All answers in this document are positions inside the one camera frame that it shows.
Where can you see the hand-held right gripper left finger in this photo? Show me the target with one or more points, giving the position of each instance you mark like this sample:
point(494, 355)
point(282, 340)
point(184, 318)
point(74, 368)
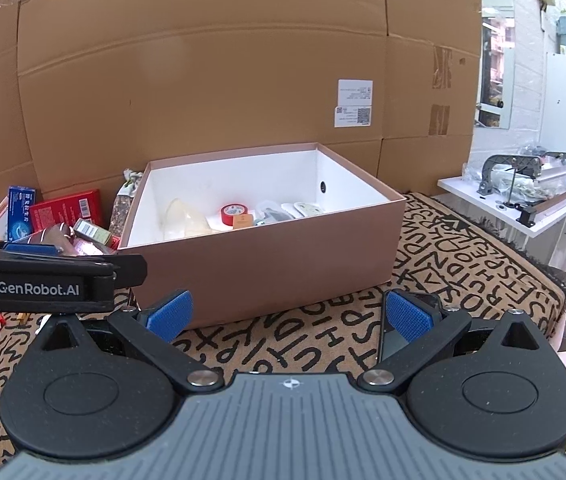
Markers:
point(170, 316)

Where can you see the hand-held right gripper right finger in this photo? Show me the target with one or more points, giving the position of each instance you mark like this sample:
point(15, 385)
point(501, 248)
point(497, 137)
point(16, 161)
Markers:
point(405, 316)

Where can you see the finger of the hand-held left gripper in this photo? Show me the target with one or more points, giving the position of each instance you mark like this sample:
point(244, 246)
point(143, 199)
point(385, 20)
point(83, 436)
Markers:
point(123, 270)
point(33, 248)

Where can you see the translucent plastic bag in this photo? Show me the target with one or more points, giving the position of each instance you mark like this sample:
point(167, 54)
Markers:
point(183, 220)

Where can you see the brown cardboard box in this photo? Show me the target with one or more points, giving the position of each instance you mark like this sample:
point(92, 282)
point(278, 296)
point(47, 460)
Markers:
point(263, 270)

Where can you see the small golden brown box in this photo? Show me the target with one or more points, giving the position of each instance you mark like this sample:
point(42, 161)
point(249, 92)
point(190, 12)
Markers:
point(243, 220)

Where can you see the red tape roll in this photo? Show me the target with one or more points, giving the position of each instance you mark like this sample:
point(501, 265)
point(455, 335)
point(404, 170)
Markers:
point(233, 209)

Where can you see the blue medicine box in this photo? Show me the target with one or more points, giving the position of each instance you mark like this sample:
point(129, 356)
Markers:
point(20, 220)

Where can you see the flat red box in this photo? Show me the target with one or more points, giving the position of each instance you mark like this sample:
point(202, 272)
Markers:
point(65, 212)

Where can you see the small green box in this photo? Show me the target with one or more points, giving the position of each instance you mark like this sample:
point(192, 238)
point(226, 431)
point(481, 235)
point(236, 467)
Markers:
point(90, 232)

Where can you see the dried herb sachet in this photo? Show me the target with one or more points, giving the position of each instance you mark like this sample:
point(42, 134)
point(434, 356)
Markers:
point(123, 205)

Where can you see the white side table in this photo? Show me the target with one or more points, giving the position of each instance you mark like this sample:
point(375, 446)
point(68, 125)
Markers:
point(488, 210)

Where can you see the grey impulse sealer machine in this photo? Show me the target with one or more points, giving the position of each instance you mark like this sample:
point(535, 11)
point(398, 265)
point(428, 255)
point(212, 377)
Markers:
point(528, 170)

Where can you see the white shipping label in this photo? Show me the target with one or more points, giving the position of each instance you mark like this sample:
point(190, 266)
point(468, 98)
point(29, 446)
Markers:
point(353, 102)

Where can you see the white framed window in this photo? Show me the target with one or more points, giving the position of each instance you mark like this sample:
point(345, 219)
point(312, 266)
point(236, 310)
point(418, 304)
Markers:
point(495, 70)

